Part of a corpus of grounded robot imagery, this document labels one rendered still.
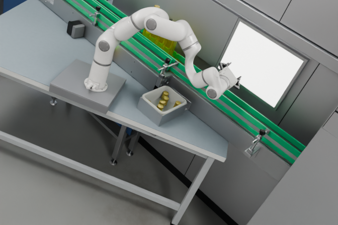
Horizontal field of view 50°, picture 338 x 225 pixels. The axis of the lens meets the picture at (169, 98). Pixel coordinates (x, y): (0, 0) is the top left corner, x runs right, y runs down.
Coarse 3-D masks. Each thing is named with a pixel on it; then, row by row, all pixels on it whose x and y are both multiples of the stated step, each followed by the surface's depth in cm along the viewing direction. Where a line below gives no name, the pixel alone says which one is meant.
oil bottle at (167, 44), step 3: (165, 39) 211; (165, 42) 212; (168, 42) 210; (171, 42) 209; (165, 45) 212; (168, 45) 211; (171, 45) 210; (162, 48) 215; (165, 48) 213; (168, 48) 212; (165, 51) 214; (168, 51) 213
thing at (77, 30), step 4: (68, 24) 232; (72, 24) 230; (76, 24) 232; (80, 24) 234; (68, 28) 233; (72, 28) 230; (76, 28) 229; (80, 28) 232; (84, 28) 235; (68, 32) 234; (72, 32) 232; (76, 32) 231; (80, 32) 234; (72, 36) 233; (76, 36) 234; (80, 36) 236
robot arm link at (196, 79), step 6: (198, 42) 167; (186, 48) 166; (192, 48) 165; (198, 48) 166; (186, 54) 168; (192, 54) 166; (186, 60) 169; (192, 60) 173; (186, 66) 171; (192, 66) 175; (186, 72) 173; (192, 72) 175; (198, 72) 173; (192, 78) 173; (198, 78) 171; (192, 84) 174; (198, 84) 172; (204, 84) 171
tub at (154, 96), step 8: (160, 88) 204; (168, 88) 208; (144, 96) 194; (152, 96) 202; (160, 96) 209; (168, 96) 209; (176, 96) 206; (152, 104) 190; (168, 104) 207; (184, 104) 200; (160, 112) 188; (168, 112) 190
